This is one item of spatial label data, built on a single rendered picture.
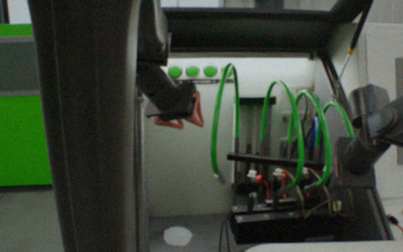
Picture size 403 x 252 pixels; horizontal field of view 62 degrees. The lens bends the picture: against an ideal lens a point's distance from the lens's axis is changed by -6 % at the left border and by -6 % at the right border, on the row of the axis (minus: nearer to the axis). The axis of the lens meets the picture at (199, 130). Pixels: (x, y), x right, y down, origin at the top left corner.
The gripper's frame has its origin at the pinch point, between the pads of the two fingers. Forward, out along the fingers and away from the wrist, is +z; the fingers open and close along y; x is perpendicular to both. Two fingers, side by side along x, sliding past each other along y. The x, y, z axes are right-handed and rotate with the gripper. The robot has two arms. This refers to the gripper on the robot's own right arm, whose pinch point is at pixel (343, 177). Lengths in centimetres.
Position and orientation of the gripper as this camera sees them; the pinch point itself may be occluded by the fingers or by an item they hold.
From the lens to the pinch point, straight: 80.5
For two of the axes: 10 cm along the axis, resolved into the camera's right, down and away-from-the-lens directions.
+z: 0.9, 4.6, 8.8
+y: 0.9, -8.9, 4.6
